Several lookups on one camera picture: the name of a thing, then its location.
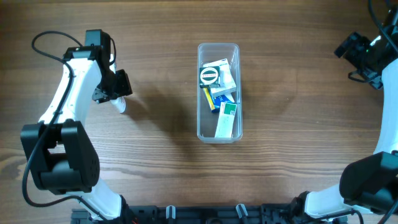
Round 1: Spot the clear plastic container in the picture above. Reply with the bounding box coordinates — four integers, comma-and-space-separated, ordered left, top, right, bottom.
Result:
197, 43, 243, 144

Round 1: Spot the white blue medicine box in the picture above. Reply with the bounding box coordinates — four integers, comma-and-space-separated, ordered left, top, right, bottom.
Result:
203, 58, 236, 97

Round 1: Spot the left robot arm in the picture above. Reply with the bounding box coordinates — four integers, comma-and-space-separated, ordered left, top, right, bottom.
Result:
20, 29, 137, 223

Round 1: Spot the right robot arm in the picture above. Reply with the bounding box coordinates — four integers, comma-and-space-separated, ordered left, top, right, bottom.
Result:
290, 1, 397, 223

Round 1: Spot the blue VapoDrops box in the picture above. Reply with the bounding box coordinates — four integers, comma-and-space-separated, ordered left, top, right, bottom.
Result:
203, 88, 234, 113

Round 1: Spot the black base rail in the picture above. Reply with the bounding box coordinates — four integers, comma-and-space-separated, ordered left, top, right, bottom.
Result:
70, 203, 346, 224

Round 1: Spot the white Panadol box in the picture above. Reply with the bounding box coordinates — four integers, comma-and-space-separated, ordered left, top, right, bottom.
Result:
215, 102, 237, 138

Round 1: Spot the green Zam-Buk ointment box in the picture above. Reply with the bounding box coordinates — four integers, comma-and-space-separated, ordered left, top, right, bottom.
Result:
198, 66, 221, 88

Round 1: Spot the small clear spray bottle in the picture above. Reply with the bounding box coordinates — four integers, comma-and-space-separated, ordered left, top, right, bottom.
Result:
109, 62, 126, 114

